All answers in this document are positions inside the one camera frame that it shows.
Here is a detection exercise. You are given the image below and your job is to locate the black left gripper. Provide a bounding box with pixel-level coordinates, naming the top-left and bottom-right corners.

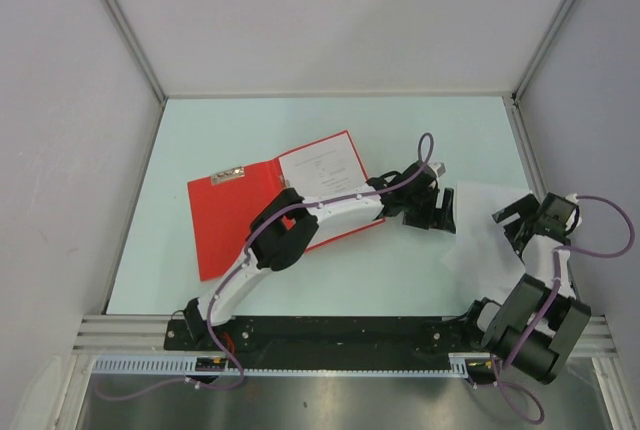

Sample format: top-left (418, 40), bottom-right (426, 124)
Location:
top-left (402, 185), bottom-right (454, 234)

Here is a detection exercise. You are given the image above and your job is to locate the red file folder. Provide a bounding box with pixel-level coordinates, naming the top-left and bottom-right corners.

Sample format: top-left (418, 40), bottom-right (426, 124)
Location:
top-left (187, 155), bottom-right (359, 282)

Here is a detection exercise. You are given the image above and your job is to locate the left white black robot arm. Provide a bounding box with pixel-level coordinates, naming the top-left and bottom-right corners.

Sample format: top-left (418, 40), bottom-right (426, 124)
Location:
top-left (182, 161), bottom-right (456, 350)

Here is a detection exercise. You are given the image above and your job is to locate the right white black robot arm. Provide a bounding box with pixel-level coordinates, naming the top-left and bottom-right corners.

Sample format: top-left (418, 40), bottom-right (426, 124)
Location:
top-left (461, 193), bottom-right (591, 384)

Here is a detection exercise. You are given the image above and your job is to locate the metal folder clip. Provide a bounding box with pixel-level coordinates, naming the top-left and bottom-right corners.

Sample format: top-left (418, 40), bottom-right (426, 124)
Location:
top-left (210, 166), bottom-right (245, 185)

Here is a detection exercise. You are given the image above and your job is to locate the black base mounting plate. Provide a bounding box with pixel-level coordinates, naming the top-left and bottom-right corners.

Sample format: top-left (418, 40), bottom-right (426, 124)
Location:
top-left (163, 314), bottom-right (481, 351)

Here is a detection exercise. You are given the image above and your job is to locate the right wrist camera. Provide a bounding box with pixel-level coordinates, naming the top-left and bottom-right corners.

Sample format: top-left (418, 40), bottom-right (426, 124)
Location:
top-left (565, 193), bottom-right (582, 234)

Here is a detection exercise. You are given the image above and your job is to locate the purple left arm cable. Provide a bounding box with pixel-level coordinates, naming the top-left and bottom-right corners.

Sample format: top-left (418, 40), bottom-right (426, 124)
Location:
top-left (94, 132), bottom-right (441, 401)

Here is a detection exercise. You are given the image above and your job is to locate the white slotted cable duct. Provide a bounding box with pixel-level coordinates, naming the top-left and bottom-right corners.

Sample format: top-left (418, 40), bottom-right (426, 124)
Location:
top-left (93, 353), bottom-right (490, 378)

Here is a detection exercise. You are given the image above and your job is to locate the aluminium frame rail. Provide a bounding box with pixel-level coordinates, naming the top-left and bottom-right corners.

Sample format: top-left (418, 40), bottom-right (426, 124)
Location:
top-left (72, 315), bottom-right (617, 358)

